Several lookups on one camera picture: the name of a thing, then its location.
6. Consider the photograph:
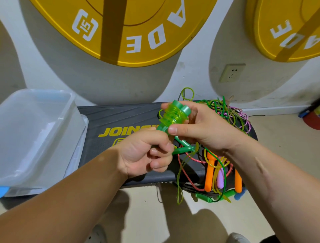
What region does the person's right hand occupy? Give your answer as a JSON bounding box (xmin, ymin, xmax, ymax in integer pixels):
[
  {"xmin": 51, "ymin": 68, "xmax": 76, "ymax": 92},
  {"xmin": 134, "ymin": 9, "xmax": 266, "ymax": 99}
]
[{"xmin": 161, "ymin": 100, "xmax": 236, "ymax": 153}]

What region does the person's left hand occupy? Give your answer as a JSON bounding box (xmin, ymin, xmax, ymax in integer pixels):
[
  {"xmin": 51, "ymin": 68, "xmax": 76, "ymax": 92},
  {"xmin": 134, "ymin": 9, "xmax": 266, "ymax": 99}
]
[{"xmin": 114, "ymin": 128, "xmax": 176, "ymax": 178}]

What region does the green jump rope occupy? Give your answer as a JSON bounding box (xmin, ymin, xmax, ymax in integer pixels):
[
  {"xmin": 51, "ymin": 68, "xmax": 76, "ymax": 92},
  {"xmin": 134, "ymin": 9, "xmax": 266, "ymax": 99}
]
[{"xmin": 156, "ymin": 99, "xmax": 197, "ymax": 155}]

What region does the pile of jump ropes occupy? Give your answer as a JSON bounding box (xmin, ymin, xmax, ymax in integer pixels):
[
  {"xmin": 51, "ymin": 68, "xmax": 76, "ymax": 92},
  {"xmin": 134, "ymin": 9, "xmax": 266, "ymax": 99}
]
[{"xmin": 172, "ymin": 87, "xmax": 253, "ymax": 203}]

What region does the clear plastic storage bin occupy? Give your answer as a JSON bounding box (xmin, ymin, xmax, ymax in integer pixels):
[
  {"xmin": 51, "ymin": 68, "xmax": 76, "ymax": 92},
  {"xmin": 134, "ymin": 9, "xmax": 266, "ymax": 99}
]
[{"xmin": 0, "ymin": 89, "xmax": 86, "ymax": 188}]

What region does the person's left forearm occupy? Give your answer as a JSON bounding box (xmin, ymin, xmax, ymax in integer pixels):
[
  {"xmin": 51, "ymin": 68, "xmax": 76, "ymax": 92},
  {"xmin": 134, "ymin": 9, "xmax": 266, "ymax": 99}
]
[{"xmin": 0, "ymin": 155, "xmax": 128, "ymax": 243}]

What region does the person's right forearm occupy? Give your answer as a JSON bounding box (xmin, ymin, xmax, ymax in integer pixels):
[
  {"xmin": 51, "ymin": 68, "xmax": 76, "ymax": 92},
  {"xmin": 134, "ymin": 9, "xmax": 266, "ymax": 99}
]
[{"xmin": 225, "ymin": 135, "xmax": 320, "ymax": 243}]

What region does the person's left grey shoe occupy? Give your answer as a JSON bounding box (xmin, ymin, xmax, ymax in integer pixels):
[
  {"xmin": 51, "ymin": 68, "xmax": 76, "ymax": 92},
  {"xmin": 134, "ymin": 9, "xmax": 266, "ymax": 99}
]
[{"xmin": 85, "ymin": 224, "xmax": 108, "ymax": 243}]

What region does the black aerobic step platform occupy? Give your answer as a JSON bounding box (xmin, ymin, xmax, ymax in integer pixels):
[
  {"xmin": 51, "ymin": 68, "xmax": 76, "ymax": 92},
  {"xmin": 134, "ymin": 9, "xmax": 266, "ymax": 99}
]
[{"xmin": 75, "ymin": 102, "xmax": 259, "ymax": 188}]

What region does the translucent plastic lid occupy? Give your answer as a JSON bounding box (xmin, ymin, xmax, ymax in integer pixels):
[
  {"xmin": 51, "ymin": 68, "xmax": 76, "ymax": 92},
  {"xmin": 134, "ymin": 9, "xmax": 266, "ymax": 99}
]
[{"xmin": 5, "ymin": 114, "xmax": 90, "ymax": 197}]

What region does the red fire extinguisher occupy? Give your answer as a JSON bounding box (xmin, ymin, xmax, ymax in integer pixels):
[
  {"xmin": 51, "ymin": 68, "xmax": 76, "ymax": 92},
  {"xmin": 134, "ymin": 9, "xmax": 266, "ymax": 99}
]
[{"xmin": 298, "ymin": 97, "xmax": 320, "ymax": 131}]

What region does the large yellow weight plate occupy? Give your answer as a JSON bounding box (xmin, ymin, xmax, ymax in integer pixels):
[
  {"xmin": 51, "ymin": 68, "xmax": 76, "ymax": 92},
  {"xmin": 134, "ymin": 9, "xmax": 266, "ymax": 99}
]
[{"xmin": 29, "ymin": 0, "xmax": 218, "ymax": 68}]

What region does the white wall socket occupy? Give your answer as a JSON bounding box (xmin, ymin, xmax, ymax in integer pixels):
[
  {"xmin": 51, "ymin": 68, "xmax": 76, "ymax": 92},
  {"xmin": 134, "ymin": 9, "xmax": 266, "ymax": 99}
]
[{"xmin": 219, "ymin": 63, "xmax": 247, "ymax": 84}]

